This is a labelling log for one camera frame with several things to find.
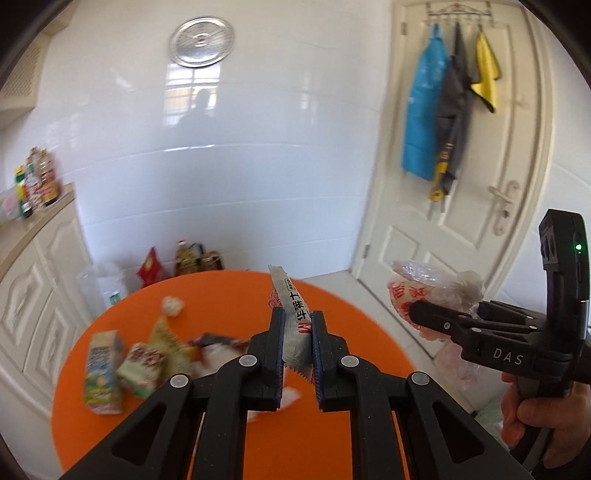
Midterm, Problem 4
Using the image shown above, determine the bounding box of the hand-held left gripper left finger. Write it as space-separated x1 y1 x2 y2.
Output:
58 307 285 480

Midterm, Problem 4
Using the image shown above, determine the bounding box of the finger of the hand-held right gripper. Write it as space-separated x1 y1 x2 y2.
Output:
409 300 550 345
475 300 550 326

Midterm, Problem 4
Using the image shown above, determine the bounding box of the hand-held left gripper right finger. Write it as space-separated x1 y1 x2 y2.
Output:
310 310 536 480

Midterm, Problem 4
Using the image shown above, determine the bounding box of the clear plastic bag red print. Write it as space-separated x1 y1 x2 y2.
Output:
389 258 494 394

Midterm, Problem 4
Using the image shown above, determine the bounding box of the grey red snack stick packet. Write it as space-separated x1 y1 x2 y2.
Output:
267 264 320 385

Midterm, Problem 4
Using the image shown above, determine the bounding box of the person's right hand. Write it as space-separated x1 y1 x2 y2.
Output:
500 371 591 472

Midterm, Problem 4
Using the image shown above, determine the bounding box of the dark snack wrapper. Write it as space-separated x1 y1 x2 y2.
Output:
188 333 251 352

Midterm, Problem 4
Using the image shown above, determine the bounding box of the orange round table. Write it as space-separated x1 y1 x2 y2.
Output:
50 270 419 480

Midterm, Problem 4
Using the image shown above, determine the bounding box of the yellow green snack packet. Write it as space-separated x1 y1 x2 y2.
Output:
149 316 200 376

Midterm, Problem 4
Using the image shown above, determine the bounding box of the crumpled white paper ball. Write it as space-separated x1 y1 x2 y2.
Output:
161 295 185 319

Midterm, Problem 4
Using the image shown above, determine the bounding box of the yellow cooking oil bottle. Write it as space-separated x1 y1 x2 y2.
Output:
174 239 204 277

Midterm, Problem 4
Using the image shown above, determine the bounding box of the red packet bag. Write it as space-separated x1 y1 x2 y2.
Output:
137 246 169 289

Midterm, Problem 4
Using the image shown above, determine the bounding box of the white panelled door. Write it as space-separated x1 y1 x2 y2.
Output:
353 0 557 365

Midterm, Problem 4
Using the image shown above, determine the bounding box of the blue yellow drink carton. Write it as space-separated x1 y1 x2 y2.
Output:
83 329 126 416

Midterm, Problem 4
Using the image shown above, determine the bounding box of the white plastic bag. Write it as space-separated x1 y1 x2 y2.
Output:
75 261 130 320

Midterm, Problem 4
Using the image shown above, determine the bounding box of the grey apron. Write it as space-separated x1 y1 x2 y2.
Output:
428 22 477 202

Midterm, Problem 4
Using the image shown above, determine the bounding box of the blue apron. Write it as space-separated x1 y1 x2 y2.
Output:
401 24 450 182

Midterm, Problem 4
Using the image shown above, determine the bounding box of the yellow cloth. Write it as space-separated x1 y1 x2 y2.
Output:
469 30 503 114

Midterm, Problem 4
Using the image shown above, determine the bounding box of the cream kitchen counter cabinet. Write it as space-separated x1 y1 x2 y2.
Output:
0 182 97 409

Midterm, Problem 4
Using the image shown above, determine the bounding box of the dark brown sauce bottle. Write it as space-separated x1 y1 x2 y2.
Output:
39 150 61 207

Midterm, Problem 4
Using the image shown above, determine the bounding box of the metal door hook rack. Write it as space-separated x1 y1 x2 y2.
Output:
424 2 498 29

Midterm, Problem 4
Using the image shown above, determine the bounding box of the green capped bottle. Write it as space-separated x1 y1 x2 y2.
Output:
15 165 34 219

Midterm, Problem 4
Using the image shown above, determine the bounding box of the round metal lid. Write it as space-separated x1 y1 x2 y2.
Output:
168 17 235 68

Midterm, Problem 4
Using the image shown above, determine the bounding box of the cream upper cabinet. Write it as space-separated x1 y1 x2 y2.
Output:
0 0 78 131

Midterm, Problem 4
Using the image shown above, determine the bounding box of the metal door handle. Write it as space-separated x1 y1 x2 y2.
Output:
488 180 522 236

